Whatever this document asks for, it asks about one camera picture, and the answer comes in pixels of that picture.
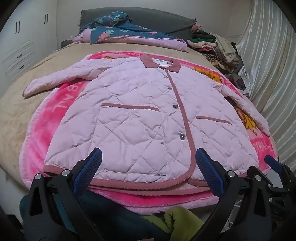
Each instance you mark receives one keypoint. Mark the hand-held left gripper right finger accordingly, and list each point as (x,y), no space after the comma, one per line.
(209,172)

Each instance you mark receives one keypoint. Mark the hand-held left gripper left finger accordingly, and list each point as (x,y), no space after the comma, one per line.
(89,170)

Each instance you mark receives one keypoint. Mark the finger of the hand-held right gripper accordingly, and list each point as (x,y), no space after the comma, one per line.
(272,160)

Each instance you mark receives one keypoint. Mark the pink quilted jacket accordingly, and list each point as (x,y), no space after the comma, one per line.
(138,115)

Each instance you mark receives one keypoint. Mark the pile of mixed clothes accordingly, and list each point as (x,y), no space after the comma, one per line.
(222,51)

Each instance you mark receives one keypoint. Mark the dark teal cloth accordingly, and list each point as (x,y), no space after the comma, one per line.
(108,213)

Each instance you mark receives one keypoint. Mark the olive green cloth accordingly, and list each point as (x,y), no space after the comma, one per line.
(182,220)

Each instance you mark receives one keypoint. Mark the pink printed blanket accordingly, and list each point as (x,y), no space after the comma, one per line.
(53,109)

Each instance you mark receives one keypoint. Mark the beige bed sheet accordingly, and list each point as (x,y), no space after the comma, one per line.
(20,111)

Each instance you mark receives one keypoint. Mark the cream satin curtain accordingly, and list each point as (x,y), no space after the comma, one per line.
(266,58)

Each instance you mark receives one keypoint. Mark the grey bedside stand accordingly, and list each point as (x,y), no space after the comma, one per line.
(66,43)

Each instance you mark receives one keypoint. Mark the white wardrobe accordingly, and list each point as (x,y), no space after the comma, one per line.
(27,46)

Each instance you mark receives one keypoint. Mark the teal floral quilt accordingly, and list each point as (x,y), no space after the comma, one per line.
(138,32)

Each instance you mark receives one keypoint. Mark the grey headboard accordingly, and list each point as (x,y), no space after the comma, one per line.
(161,22)

